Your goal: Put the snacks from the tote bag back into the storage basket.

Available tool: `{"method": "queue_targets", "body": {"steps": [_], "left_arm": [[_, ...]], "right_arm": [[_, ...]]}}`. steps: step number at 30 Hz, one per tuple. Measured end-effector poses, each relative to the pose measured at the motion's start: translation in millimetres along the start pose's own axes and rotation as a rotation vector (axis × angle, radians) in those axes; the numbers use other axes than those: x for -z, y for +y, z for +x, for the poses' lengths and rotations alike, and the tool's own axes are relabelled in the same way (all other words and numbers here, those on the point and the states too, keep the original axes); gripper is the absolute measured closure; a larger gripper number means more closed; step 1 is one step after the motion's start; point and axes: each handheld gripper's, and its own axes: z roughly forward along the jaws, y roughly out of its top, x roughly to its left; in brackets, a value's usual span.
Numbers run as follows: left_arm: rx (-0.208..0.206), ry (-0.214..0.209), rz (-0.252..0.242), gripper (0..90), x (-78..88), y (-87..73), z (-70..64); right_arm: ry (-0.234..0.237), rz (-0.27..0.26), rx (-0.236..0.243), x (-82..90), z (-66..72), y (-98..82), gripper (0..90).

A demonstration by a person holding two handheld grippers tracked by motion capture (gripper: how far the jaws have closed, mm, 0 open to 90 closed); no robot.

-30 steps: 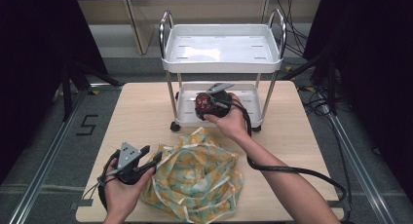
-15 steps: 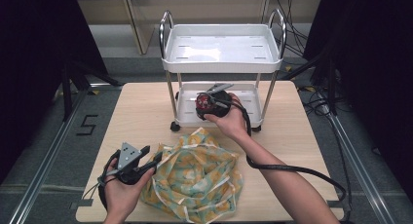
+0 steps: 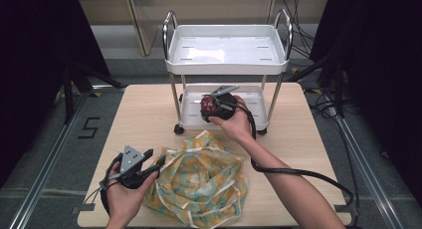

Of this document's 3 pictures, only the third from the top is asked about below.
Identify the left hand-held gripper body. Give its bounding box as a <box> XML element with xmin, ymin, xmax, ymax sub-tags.
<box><xmin>113</xmin><ymin>144</ymin><xmax>157</xmax><ymax>190</ymax></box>

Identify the fruit print bag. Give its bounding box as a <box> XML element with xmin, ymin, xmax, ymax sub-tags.
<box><xmin>142</xmin><ymin>129</ymin><xmax>250</xmax><ymax>229</ymax></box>

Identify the wooden cabinet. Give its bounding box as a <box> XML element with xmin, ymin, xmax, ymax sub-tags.
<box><xmin>79</xmin><ymin>0</ymin><xmax>327</xmax><ymax>57</ymax></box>

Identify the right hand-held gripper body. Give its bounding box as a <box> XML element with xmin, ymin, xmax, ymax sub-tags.
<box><xmin>201</xmin><ymin>85</ymin><xmax>240</xmax><ymax>123</ymax></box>

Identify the white two-tier cart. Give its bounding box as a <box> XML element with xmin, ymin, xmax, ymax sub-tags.
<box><xmin>161</xmin><ymin>8</ymin><xmax>295</xmax><ymax>135</ymax></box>

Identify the person's right hand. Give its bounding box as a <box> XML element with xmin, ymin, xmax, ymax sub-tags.
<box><xmin>208</xmin><ymin>95</ymin><xmax>255</xmax><ymax>145</ymax></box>

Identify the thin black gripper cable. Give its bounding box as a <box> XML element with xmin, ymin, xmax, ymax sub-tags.
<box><xmin>84</xmin><ymin>153</ymin><xmax>123</xmax><ymax>217</ymax></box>

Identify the person's left hand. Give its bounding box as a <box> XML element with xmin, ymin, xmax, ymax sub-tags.
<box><xmin>105</xmin><ymin>161</ymin><xmax>160</xmax><ymax>223</ymax></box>

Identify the thick black gripper cable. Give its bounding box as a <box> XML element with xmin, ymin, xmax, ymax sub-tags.
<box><xmin>225</xmin><ymin>99</ymin><xmax>355</xmax><ymax>207</ymax></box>

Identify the black curtain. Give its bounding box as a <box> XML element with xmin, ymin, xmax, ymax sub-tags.
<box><xmin>0</xmin><ymin>0</ymin><xmax>110</xmax><ymax>187</ymax></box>
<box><xmin>312</xmin><ymin>0</ymin><xmax>422</xmax><ymax>207</ymax></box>

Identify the aluminium floor rail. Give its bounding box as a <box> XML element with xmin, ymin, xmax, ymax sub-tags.
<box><xmin>324</xmin><ymin>93</ymin><xmax>406</xmax><ymax>229</ymax></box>
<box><xmin>8</xmin><ymin>86</ymin><xmax>125</xmax><ymax>229</ymax></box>

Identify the bundle of black cables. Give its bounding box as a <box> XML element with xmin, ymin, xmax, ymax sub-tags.
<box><xmin>278</xmin><ymin>0</ymin><xmax>332</xmax><ymax>61</ymax></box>

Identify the red round object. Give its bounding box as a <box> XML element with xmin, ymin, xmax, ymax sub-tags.
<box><xmin>199</xmin><ymin>95</ymin><xmax>217</xmax><ymax>114</ymax></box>

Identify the black metal stand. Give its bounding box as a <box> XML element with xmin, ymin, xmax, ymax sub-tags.
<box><xmin>61</xmin><ymin>61</ymin><xmax>123</xmax><ymax>123</ymax></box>
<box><xmin>288</xmin><ymin>54</ymin><xmax>346</xmax><ymax>118</ymax></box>

